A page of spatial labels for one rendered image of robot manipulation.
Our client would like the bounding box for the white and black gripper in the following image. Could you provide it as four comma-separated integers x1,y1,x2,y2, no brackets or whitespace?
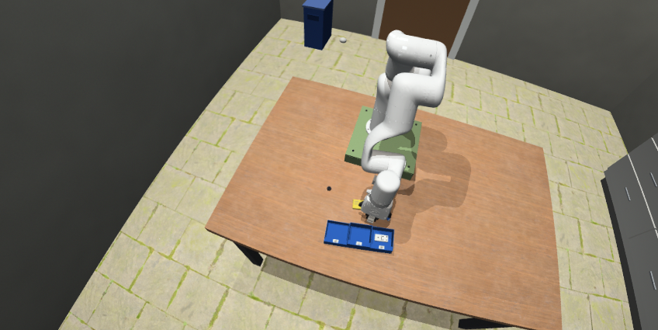
358,194,393,222

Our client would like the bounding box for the yellow sticky note pad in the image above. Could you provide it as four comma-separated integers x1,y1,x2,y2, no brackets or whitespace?
352,199,363,210

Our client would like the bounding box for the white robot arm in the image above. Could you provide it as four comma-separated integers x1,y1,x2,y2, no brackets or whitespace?
361,30,447,208

